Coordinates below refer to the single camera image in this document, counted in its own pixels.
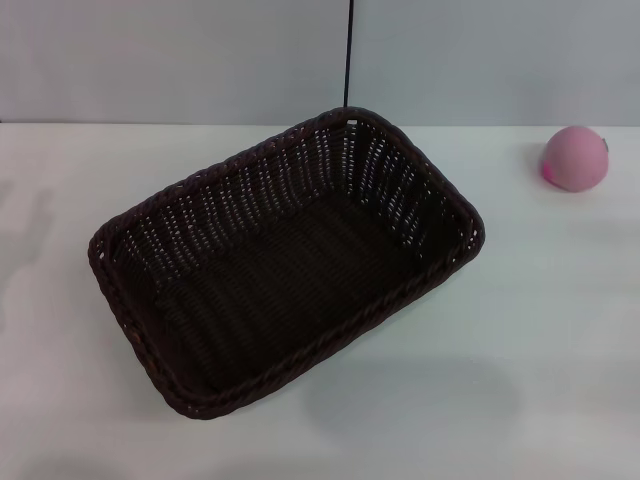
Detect black woven rectangular basket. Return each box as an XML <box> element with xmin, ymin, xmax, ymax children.
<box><xmin>87</xmin><ymin>106</ymin><xmax>486</xmax><ymax>420</ymax></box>

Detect pink toy peach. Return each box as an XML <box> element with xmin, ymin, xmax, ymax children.
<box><xmin>541</xmin><ymin>124</ymin><xmax>611</xmax><ymax>192</ymax></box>

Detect black vertical wall strip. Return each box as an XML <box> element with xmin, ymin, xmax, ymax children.
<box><xmin>341</xmin><ymin>0</ymin><xmax>353</xmax><ymax>109</ymax></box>

